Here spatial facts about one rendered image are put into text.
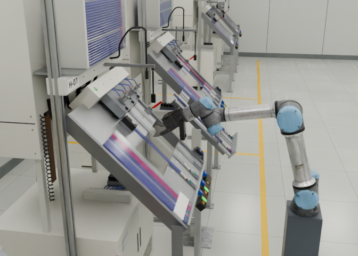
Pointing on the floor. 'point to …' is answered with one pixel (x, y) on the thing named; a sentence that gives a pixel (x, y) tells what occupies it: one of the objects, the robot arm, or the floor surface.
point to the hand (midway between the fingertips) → (156, 135)
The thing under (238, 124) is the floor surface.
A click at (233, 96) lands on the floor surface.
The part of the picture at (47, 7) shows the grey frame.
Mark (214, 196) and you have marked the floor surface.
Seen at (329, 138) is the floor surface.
